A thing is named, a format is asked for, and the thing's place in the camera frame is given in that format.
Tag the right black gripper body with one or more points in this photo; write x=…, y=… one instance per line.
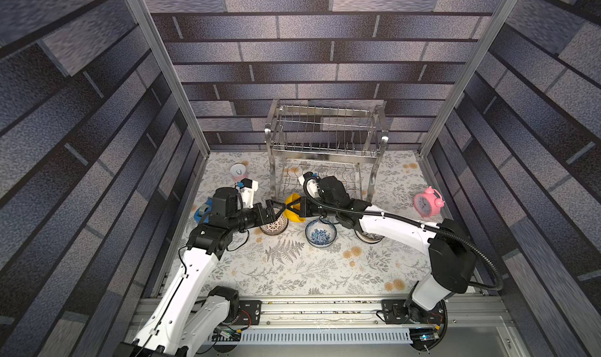
x=307, y=207

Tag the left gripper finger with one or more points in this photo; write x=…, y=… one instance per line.
x=278, y=218
x=274, y=206

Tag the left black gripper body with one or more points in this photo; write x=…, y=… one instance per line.
x=254, y=215

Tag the brown patterned bowl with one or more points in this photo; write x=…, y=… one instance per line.
x=277, y=227

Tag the yellow bowl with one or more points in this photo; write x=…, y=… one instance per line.
x=291, y=217

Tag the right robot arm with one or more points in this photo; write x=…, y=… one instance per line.
x=452, y=260

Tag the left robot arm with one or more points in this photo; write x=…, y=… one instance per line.
x=175, y=329

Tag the stainless steel dish rack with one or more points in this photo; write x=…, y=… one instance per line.
x=347, y=142

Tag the blue white patterned bowl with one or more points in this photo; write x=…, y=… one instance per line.
x=320, y=233

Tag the pink white cup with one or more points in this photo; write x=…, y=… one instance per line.
x=239, y=172

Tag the blue tape dispenser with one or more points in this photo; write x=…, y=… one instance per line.
x=202, y=210

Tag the dark floral bowl stack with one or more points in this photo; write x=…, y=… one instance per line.
x=368, y=238

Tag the floral tablecloth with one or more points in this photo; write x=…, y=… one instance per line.
x=287, y=265

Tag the pink alarm clock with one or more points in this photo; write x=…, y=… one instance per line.
x=429, y=203

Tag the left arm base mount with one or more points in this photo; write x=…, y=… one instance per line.
x=249, y=314

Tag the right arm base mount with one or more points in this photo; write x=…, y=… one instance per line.
x=395, y=311

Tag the aluminium front rail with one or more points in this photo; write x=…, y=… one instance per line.
x=348, y=311

